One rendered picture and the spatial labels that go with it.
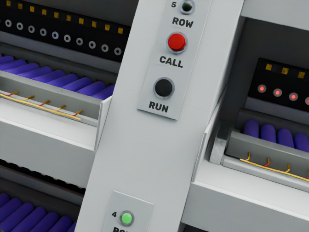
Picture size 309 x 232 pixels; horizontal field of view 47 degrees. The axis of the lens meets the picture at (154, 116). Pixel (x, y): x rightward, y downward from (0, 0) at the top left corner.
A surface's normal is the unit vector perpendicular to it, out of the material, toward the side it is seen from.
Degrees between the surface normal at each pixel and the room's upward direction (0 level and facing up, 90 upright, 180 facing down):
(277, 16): 109
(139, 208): 90
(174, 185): 90
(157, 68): 90
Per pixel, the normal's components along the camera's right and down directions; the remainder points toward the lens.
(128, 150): -0.20, -0.03
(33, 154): -0.28, 0.29
